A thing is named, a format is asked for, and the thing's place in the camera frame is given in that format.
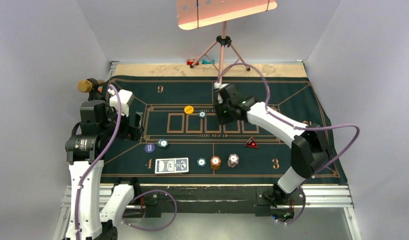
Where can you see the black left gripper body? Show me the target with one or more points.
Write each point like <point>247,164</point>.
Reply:
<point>127,131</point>

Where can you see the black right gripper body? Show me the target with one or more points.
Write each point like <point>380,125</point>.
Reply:
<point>223,112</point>

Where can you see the green blue poker chip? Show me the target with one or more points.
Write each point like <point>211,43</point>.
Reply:
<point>202,114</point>
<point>163,143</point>
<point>201,162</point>

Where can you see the white blue chip stack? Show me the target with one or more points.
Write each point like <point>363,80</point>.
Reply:
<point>233,160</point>

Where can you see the orange poker chip stack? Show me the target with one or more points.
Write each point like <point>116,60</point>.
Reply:
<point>215,163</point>

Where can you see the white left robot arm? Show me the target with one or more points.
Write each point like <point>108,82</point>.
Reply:
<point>101,122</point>

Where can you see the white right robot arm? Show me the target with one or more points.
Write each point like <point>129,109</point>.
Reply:
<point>309,148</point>

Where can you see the blue small blind button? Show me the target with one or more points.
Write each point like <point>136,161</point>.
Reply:
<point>149,148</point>

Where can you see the red black triangle dealer marker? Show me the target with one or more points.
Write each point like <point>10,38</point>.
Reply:
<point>251,143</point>

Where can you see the yellow big blind button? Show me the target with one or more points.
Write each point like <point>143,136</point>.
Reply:
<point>189,109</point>

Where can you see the teal clip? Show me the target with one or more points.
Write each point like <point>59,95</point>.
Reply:
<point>208,62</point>

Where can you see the dark green poker mat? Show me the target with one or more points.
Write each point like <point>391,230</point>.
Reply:
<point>162,100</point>

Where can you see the gold knob black clamp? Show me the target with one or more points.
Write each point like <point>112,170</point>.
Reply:
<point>92,87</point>

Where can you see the blue playing card deck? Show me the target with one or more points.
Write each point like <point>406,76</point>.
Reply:
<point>172,165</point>

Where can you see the red clip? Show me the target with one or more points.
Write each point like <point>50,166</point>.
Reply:
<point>192,62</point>

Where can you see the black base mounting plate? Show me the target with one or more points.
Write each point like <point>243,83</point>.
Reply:
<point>256,199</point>

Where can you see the pink music stand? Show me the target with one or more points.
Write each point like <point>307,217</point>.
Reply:
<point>195,14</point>

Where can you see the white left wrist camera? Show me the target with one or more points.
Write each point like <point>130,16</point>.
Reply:
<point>123,97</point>

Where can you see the aluminium frame rail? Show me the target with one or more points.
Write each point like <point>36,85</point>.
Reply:
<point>315,196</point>

